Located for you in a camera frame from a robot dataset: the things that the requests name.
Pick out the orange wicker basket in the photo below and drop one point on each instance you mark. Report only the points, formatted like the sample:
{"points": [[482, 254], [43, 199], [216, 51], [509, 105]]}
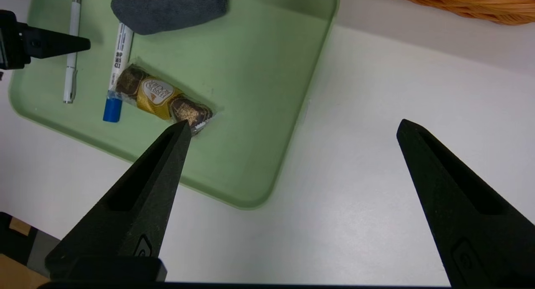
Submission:
{"points": [[480, 4]]}

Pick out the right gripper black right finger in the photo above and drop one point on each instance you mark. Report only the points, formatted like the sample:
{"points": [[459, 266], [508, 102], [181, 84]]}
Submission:
{"points": [[472, 222]]}

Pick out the green plastic tray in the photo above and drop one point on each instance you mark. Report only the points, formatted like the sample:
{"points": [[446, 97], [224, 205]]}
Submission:
{"points": [[250, 92]]}

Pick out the white marker with blue cap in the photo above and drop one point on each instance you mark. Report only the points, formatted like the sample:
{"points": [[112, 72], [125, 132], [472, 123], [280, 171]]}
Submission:
{"points": [[118, 63]]}

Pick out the dark grey cloth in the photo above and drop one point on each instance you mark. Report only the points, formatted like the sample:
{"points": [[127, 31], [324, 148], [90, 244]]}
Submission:
{"points": [[171, 8]]}

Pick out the slim white pen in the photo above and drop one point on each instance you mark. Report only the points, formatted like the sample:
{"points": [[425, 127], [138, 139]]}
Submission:
{"points": [[72, 63]]}

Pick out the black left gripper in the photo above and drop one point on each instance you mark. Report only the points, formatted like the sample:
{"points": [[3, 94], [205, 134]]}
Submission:
{"points": [[10, 42]]}

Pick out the Ferrero Rocher chocolate pack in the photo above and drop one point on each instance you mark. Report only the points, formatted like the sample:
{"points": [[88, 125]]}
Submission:
{"points": [[159, 96]]}

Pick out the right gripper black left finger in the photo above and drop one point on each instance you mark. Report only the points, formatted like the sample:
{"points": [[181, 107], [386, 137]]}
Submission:
{"points": [[142, 205]]}

